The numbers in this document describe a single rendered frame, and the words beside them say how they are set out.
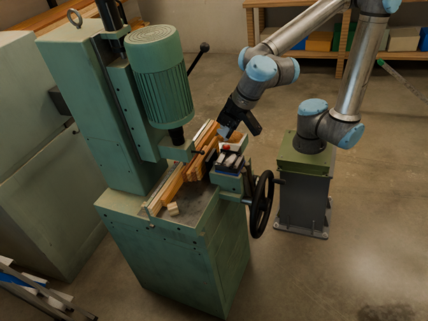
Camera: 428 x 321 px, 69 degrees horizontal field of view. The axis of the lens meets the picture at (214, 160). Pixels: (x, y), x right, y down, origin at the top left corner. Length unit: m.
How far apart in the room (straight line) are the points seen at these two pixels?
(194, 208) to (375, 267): 1.31
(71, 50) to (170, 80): 0.34
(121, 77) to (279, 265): 1.49
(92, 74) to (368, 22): 1.08
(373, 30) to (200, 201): 0.98
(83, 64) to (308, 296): 1.65
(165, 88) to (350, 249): 1.61
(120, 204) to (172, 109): 0.59
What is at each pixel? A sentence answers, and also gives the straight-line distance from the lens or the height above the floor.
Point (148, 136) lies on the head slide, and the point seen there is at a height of 1.14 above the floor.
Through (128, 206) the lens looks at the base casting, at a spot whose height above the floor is 0.80.
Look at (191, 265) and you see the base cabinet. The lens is 1.51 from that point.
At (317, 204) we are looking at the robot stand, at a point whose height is 0.28.
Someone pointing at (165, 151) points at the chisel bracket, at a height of 1.04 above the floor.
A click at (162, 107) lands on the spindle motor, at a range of 1.07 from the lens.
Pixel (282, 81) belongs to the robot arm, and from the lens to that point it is 1.08.
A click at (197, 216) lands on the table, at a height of 0.90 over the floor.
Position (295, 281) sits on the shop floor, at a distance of 2.05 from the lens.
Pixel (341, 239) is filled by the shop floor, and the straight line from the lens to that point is 2.24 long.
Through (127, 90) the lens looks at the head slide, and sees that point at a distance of 1.14.
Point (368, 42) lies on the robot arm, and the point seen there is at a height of 1.26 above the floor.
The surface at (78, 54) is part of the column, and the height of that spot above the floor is 1.48.
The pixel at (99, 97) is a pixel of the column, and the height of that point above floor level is 1.32.
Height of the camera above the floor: 1.81
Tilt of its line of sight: 41 degrees down
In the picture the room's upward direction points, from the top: 10 degrees counter-clockwise
